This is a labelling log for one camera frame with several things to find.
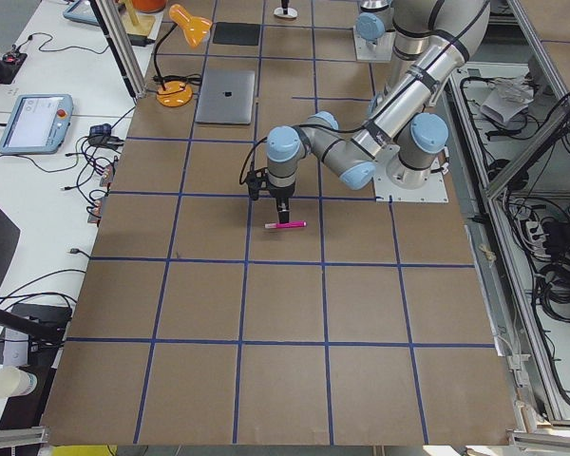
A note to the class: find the orange desk lamp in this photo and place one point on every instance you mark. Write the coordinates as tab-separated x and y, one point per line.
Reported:
176	85

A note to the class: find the teach pendant tablet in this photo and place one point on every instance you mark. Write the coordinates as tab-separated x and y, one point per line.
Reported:
37	124

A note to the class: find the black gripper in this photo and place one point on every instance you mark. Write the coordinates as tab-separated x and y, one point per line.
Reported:
281	193
283	9

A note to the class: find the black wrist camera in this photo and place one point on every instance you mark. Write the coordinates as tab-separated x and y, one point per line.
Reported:
257	182

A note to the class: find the black mousepad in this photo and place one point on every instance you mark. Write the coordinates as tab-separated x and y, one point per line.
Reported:
236	34

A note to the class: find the white paper cup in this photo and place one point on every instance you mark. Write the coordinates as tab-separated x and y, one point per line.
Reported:
15	382

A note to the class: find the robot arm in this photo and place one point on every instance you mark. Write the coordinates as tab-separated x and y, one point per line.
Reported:
432	39
372	23

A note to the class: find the pink highlighter pen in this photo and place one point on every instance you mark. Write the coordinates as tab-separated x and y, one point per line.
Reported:
285	225

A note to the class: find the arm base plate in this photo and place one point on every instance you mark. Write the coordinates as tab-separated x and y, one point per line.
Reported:
378	51
393	182

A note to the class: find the silver laptop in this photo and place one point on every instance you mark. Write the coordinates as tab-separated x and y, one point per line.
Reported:
226	97

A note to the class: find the wooden stand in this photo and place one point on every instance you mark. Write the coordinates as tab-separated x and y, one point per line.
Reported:
136	23

